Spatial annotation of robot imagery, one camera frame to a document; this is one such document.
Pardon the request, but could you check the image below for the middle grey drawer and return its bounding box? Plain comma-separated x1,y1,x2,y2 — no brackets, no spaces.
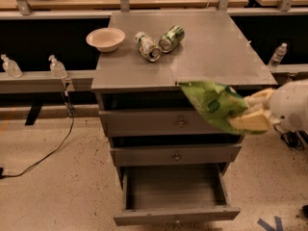
110,144,241,167

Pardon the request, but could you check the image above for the white green soda can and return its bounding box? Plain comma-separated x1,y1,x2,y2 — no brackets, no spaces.
134,32,162,62

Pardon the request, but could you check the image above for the grey shelf rail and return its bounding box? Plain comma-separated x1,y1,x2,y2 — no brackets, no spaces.
0,70,95,94

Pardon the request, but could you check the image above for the clear water bottle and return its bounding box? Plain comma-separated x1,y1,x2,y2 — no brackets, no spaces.
268,42,288,70

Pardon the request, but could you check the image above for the top grey drawer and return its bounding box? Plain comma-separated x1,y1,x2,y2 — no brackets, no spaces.
99,109,222,137

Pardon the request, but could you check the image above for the grey drawer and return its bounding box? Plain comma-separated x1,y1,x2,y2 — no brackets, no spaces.
99,109,222,137
110,144,241,167
114,164,240,226

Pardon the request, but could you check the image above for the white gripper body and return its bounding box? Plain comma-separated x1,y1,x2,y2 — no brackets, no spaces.
269,79,308,131

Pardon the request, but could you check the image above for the green rice chip bag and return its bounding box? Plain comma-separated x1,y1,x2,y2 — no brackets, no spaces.
178,81,268,135

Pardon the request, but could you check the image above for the black floor cable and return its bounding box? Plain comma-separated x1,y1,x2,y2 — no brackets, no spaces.
0,80,75,180

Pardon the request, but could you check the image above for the white ceramic bowl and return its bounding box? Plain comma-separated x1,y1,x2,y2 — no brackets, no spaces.
86,28,125,53

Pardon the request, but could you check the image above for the far left sanitizer bottle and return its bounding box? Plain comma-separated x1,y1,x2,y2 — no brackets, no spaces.
1,54,22,78

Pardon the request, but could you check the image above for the bottom grey drawer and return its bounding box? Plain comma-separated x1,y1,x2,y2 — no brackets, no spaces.
114,164,240,226

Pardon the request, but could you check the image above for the black cable bundle right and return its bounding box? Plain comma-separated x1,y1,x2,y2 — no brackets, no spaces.
273,123,308,152

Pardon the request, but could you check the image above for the grey drawer cabinet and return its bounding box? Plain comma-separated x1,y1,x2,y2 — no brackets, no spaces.
90,11,278,191

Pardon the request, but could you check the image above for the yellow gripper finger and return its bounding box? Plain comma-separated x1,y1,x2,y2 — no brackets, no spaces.
245,88,275,109
228,109,272,132

